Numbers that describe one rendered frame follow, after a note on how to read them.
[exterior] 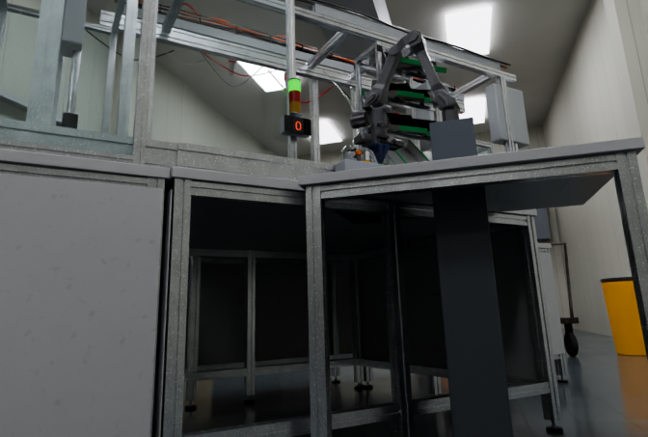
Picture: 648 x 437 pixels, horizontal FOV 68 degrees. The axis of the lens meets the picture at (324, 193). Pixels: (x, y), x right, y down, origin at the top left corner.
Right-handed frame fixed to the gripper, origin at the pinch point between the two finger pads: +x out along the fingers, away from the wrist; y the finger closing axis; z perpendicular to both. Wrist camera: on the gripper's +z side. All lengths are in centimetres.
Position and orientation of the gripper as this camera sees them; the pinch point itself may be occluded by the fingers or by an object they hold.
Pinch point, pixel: (380, 155)
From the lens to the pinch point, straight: 173.8
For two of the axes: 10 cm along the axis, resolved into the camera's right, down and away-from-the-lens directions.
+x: 0.2, 9.7, -2.4
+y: -8.7, -1.0, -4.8
